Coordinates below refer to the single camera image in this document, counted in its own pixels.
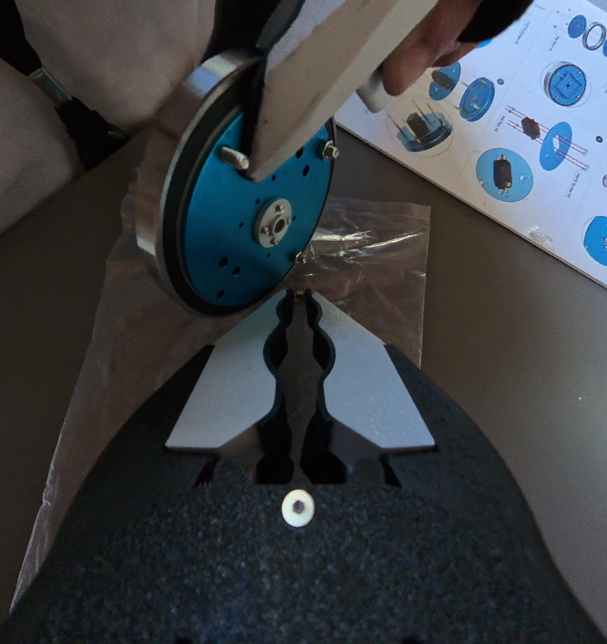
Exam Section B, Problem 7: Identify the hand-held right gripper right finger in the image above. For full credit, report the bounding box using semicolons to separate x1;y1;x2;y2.
302;290;436;486

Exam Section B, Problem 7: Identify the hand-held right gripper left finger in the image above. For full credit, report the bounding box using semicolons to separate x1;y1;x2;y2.
164;290;298;486

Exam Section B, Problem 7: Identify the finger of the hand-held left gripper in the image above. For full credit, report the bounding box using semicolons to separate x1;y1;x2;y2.
246;0;307;154
248;0;402;183

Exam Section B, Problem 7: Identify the blue disc with bearing ring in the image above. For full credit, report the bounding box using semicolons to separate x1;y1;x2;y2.
135;53;339;318

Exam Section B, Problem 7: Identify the grey desk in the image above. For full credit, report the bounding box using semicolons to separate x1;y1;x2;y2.
0;96;607;644

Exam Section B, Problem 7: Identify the person's left hand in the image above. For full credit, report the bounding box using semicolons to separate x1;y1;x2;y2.
383;0;485;97

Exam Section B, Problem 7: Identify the assembly instruction booklet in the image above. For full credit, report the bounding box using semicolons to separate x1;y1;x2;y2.
333;0;607;300

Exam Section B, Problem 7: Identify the clear plastic bag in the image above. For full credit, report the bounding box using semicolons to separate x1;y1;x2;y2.
12;131;432;609

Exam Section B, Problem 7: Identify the black lanyard strap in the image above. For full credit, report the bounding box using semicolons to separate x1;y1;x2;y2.
0;0;133;169

